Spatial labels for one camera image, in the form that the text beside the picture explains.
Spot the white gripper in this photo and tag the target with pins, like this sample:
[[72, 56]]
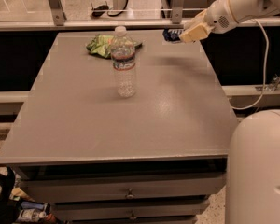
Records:
[[217, 19]]

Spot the blue rxbar blueberry wrapper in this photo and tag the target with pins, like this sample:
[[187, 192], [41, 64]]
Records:
[[172, 35]]

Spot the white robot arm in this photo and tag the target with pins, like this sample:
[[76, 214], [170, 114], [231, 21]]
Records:
[[253, 171]]

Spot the clear plastic water bottle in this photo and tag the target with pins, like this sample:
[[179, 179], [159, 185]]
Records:
[[124, 70]]

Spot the green chip bag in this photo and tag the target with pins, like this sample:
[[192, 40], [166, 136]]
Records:
[[99, 45]]

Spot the black object behind glass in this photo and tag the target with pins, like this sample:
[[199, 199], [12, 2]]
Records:
[[97, 12]]

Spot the grey drawer cabinet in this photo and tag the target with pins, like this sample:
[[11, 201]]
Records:
[[79, 146]]

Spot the upper drawer round knob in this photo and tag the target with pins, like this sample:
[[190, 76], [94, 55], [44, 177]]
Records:
[[130, 194]]

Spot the drawer round knob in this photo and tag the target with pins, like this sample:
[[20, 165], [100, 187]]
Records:
[[133, 217], [130, 194]]

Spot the lower drawer round knob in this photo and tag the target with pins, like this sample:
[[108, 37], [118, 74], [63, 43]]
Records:
[[133, 217]]

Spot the clutter items on floor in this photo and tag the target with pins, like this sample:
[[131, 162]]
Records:
[[32, 212]]

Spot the black bag on floor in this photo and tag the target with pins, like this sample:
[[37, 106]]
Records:
[[9, 209]]

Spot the metal railing frame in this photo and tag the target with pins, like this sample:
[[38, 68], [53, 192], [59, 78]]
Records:
[[61, 15]]

